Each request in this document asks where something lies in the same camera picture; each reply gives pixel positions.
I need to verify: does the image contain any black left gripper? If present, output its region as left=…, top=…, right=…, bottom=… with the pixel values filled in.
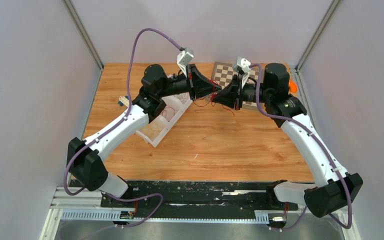
left=157, top=64, right=222, bottom=102

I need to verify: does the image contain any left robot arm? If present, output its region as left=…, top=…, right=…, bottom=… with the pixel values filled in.
left=66, top=64, right=222, bottom=207

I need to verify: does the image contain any white three-compartment plastic bin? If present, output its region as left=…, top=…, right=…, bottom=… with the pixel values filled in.
left=135, top=92, right=193, bottom=148

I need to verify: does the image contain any orange plastic elbow piece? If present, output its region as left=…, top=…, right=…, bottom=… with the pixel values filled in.
left=288, top=80, right=298, bottom=93

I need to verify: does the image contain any white blue toy car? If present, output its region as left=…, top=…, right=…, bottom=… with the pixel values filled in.
left=118, top=96, right=130, bottom=107

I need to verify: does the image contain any white slotted cable duct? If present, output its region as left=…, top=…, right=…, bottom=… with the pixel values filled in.
left=59, top=209, right=270, bottom=224

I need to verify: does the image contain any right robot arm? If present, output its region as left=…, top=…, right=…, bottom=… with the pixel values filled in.
left=213, top=62, right=363, bottom=218

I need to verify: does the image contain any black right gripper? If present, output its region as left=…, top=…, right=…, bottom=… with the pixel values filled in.
left=211, top=74, right=271, bottom=111

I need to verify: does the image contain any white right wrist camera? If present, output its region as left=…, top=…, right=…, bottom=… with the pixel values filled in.
left=232, top=56, right=251, bottom=89

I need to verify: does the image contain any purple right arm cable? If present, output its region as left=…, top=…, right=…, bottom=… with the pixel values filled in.
left=249, top=62, right=354, bottom=231

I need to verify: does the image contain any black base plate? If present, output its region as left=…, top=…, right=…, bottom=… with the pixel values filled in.
left=100, top=180, right=286, bottom=220

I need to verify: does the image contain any wooden chessboard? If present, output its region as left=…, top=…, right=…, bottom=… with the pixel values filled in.
left=208, top=61, right=266, bottom=112

